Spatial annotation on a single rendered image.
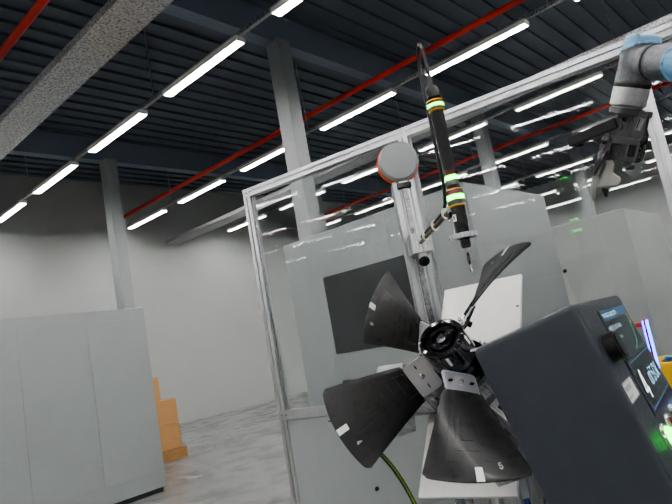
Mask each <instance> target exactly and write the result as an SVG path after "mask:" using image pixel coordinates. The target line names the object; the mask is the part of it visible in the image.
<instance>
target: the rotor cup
mask: <svg viewBox="0 0 672 504"><path fill-rule="evenodd" d="M440 335H443V336H445V340H444V341H443V342H441V343H439V342H438V341H437V338H438V337H439V336H440ZM465 336H466V337H467V338H468V340H469V341H470V344H469V343H468V342H467V340H466V339H465ZM480 346H482V345H481V344H480V343H479V342H477V341H475V340H472V339H471V338H470V336H469V335H468V333H467V332H466V331H465V329H464V328H463V327H462V325H461V324H460V323H459V322H457V321H455V320H453V319H441V320H438V321H436V322H434V323H432V324H431V325H429V326H428V327H427V328H426V329H425V330H424V332H423V333H422V335H421V337H420V340H419V348H420V351H421V353H422V355H423V356H424V357H425V359H426V360H427V361H428V362H429V363H430V365H431V366H432V367H433V368H434V371H435V372H436V373H437V375H438V376H439V377H440V378H441V380H442V377H441V373H440V370H449V371H455V372H460V373H466V374H471V375H473V376H474V377H475V379H476V382H477V383H478V382H479V381H480V380H481V379H482V378H483V377H484V375H485V373H484V371H483V369H482V367H481V365H480V363H479V361H478V359H477V357H476V354H475V353H469V352H470V350H471V349H474V348H477V347H480ZM447 358H448V359H449V360H450V361H451V363H452V364H453V366H450V365H449V364H448V362H447V361H446V360H445V359H447Z"/></svg>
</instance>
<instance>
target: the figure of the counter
mask: <svg viewBox="0 0 672 504"><path fill-rule="evenodd" d="M628 364H629V366H630V367H631V369H632V371H633V373H634V375H635V376H636V378H637V380H638V382H639V384H640V385H641V387H642V389H643V391H644V392H645V394H646V396H647V398H648V400H649V401H650V403H651V405H652V407H653V408H654V410H655V411H656V409H657V407H658V405H659V403H660V401H659V399H658V397H657V395H656V394H655V392H654V390H653V388H652V387H651V385H650V383H649V381H648V380H647V378H646V376H645V374H644V372H643V371H642V369H641V367H640V365H639V364H638V362H637V360H636V358H635V357H634V358H633V359H632V360H631V361H630V362H629V363H628Z"/></svg>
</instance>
